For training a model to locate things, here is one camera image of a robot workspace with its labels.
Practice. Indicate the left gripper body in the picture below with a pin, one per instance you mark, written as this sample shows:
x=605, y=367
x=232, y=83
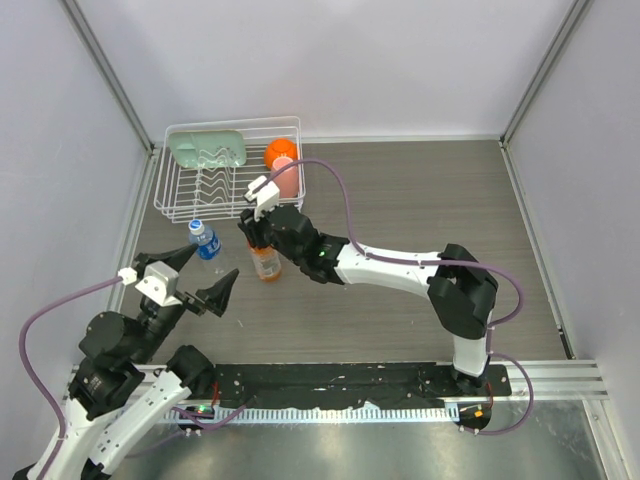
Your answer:
x=171, y=312

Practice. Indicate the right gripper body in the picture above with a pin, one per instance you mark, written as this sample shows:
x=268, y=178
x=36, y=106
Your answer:
x=259, y=232

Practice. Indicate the orange drink bottle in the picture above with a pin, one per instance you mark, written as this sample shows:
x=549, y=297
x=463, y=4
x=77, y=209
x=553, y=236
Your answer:
x=266, y=262

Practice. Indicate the blue label water bottle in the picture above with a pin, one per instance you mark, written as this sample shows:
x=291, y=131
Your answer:
x=208, y=243

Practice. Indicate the white blue bottle cap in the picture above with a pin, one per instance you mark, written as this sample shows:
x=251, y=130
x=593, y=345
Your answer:
x=196, y=227

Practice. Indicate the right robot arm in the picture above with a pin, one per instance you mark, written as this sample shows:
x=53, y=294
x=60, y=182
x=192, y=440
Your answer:
x=462, y=297

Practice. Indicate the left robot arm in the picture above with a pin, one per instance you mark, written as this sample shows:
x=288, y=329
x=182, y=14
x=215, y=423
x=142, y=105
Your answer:
x=98, y=425

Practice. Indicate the pink cup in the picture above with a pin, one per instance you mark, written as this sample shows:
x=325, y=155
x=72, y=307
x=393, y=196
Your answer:
x=288, y=180

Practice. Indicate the orange bowl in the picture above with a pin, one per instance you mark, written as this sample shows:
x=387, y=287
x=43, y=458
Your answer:
x=280, y=147

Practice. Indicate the green plastic tray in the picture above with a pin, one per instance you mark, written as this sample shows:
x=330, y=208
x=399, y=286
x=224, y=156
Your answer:
x=207, y=149

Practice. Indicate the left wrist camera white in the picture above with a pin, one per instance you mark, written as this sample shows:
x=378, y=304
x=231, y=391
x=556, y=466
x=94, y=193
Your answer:
x=158, y=283

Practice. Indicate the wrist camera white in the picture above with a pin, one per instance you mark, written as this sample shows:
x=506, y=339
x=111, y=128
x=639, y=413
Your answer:
x=158, y=283
x=264, y=194

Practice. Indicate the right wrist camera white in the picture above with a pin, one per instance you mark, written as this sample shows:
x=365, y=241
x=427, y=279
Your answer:
x=264, y=194

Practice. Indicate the white wire dish rack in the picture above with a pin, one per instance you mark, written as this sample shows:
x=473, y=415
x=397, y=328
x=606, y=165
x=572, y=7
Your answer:
x=182, y=195

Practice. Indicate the white slotted cable duct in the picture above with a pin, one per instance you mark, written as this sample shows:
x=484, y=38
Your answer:
x=368, y=413

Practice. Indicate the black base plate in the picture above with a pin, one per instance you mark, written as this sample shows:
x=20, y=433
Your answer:
x=339, y=386

